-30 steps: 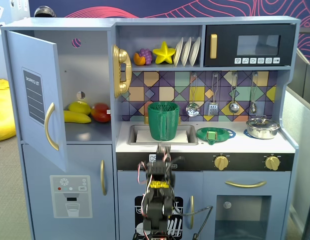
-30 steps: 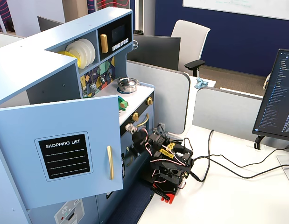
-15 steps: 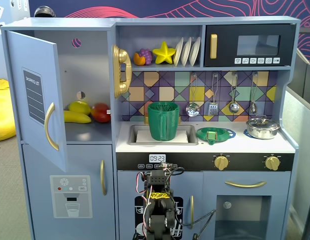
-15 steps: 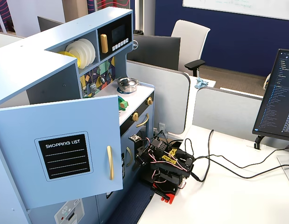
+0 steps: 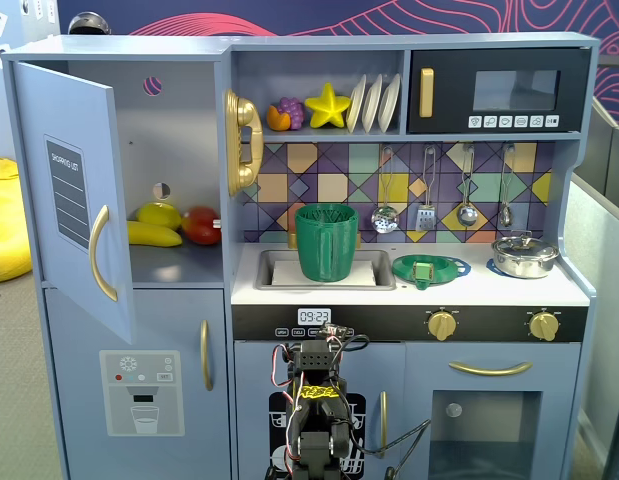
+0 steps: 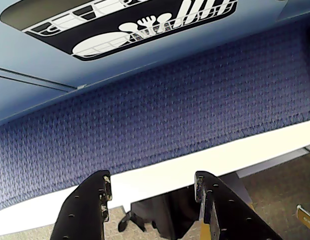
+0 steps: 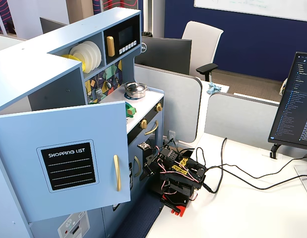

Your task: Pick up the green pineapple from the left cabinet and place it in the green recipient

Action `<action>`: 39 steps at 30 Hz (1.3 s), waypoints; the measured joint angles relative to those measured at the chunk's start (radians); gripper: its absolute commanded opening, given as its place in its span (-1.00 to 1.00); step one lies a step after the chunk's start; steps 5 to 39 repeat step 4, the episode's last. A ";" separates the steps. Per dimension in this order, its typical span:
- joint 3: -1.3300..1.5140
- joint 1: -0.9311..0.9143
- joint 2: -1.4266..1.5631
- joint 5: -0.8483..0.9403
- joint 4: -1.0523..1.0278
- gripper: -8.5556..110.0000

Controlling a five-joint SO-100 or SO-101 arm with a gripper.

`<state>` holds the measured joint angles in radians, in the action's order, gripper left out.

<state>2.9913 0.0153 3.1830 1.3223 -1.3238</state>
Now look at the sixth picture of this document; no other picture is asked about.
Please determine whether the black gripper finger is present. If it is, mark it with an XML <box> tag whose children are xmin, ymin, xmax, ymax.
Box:
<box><xmin>194</xmin><ymin>170</ymin><xmax>283</xmax><ymax>240</ymax></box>
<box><xmin>50</xmin><ymin>170</ymin><xmax>113</xmax><ymax>240</ymax></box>

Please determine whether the grey desk leg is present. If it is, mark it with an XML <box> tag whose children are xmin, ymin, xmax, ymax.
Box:
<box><xmin>221</xmin><ymin>172</ymin><xmax>254</xmax><ymax>213</ymax></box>

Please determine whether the black chair base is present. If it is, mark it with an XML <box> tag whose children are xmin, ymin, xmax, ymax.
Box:
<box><xmin>117</xmin><ymin>192</ymin><xmax>199</xmax><ymax>238</ymax></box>

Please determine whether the blue woven mat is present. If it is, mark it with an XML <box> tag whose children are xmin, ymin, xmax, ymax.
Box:
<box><xmin>0</xmin><ymin>23</ymin><xmax>310</xmax><ymax>213</ymax></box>

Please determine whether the yellow metal bracket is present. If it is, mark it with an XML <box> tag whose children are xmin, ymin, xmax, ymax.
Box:
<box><xmin>295</xmin><ymin>203</ymin><xmax>310</xmax><ymax>226</ymax></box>

